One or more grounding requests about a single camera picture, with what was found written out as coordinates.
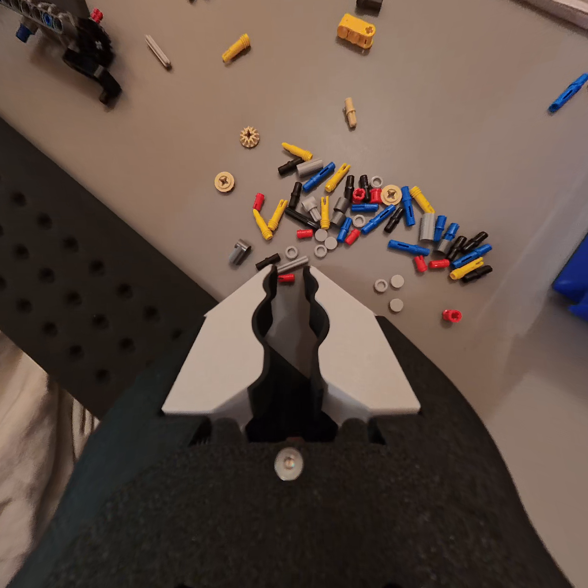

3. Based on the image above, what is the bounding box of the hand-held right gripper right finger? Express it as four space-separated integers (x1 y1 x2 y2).
302 265 421 428

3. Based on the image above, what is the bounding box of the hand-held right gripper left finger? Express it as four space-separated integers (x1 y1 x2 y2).
162 265 278 432

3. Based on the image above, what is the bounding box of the pile of lego pins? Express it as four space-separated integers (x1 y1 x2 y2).
253 141 494 314

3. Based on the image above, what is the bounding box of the small lego beam assembly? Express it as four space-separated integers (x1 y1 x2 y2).
0 0 115 70

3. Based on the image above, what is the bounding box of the yellow lego pin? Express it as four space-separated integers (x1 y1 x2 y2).
222 33 252 63

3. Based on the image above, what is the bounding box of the yellow three-hole lego beam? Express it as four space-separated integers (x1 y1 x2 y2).
337 13 376 49

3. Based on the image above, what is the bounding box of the blue lego pin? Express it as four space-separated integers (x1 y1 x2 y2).
548 73 588 114

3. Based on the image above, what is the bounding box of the white shirt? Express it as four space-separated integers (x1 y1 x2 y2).
0 333 99 584

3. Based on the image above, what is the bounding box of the blue plastic bin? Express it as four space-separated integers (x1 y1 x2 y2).
551 250 588 320

